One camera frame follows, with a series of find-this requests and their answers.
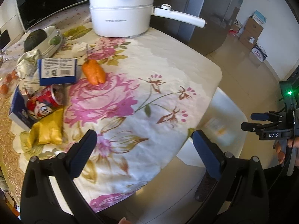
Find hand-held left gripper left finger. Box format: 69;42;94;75
21;129;110;224

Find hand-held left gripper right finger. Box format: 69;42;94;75
188;129;272;224

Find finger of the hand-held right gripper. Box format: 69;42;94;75
241;119;284;134
251;112;284;122

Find white plastic bin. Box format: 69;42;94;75
176;87;248;167

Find yellow snack packet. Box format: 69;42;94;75
26;107;64;148

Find dark blue box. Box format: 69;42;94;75
9;85;38;131

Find white snack packet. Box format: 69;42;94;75
16;49;44;91

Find person's right hand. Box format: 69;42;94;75
275;137;299;165

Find white wrapper with orange print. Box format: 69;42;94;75
206;118;230;145

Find dark floor mat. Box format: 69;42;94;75
195;173;216;202

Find white box with blue print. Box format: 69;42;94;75
251;45;269;63

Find red drink can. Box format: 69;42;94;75
26;84;67;122

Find gold patterned cloth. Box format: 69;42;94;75
0;91;31;206

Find cardboard box with label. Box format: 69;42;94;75
239;29;258;51

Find orange carrot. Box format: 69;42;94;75
82;44;106;85

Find blue and white box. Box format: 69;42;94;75
37;58;78;86

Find large cardboard box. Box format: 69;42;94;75
243;16;264;38

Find floral tablecloth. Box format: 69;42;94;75
17;22;223;213

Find blue and white carton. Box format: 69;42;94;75
252;10;268;25

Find white oval dish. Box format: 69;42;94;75
38;26;63;57

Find grey refrigerator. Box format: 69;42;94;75
149;0;246;56

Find dark green squash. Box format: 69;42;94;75
24;29;48;52

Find dotted pale tablecloth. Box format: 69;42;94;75
0;5;92;61

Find white electric cooking pot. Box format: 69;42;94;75
86;0;208;38

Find white cabinet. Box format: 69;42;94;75
0;0;25;49

